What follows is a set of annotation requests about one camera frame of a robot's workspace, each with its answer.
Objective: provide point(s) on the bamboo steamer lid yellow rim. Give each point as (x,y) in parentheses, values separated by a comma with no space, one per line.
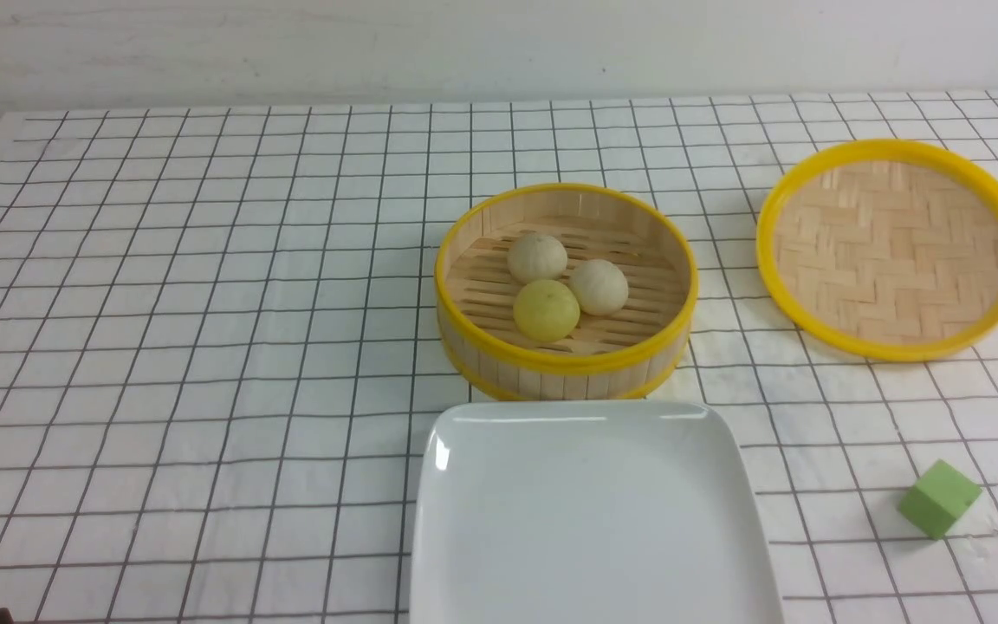
(886,249)

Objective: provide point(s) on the bamboo steamer basket yellow rim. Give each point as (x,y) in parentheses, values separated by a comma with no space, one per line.
(622,356)

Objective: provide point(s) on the white grid-pattern tablecloth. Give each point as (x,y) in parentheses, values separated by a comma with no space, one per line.
(219,354)

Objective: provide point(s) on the yellow steamed bun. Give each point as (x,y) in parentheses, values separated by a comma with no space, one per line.
(546,311)

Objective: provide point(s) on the white steamed bun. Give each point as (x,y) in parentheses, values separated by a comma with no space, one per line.
(537,256)
(600,286)

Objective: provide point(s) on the green foam cube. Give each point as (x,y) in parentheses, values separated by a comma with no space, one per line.
(938,499)

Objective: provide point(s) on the white square ceramic plate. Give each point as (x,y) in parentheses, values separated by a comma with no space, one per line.
(588,511)

